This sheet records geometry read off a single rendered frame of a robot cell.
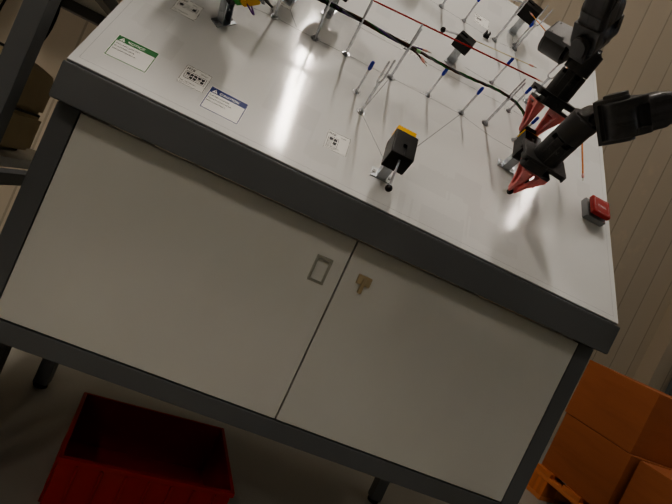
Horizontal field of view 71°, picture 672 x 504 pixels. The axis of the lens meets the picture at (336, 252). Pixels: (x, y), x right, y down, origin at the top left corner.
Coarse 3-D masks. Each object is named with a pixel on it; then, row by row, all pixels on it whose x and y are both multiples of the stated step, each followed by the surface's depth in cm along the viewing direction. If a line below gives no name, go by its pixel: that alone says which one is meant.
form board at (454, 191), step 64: (128, 0) 89; (192, 0) 96; (384, 0) 123; (448, 0) 135; (192, 64) 88; (256, 64) 94; (320, 64) 102; (384, 64) 110; (512, 64) 133; (256, 128) 87; (320, 128) 93; (384, 128) 101; (448, 128) 109; (512, 128) 119; (384, 192) 92; (448, 192) 99; (576, 192) 117; (512, 256) 98; (576, 256) 106
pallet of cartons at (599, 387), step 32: (608, 384) 231; (640, 384) 218; (576, 416) 239; (608, 416) 225; (640, 416) 213; (576, 448) 233; (608, 448) 220; (640, 448) 212; (544, 480) 238; (576, 480) 227; (608, 480) 214; (640, 480) 205
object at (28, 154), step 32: (32, 0) 75; (64, 0) 116; (96, 0) 95; (32, 32) 76; (0, 64) 75; (32, 64) 79; (0, 96) 76; (0, 128) 78; (0, 160) 89; (0, 352) 123
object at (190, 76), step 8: (184, 72) 86; (192, 72) 87; (200, 72) 88; (176, 80) 85; (184, 80) 86; (192, 80) 86; (200, 80) 87; (208, 80) 88; (192, 88) 86; (200, 88) 86
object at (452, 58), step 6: (444, 30) 118; (462, 30) 117; (462, 36) 115; (468, 36) 117; (456, 42) 117; (468, 42) 115; (474, 42) 116; (456, 48) 118; (462, 48) 117; (468, 48) 116; (450, 54) 120; (456, 54) 119; (444, 60) 120; (450, 60) 121; (456, 60) 123
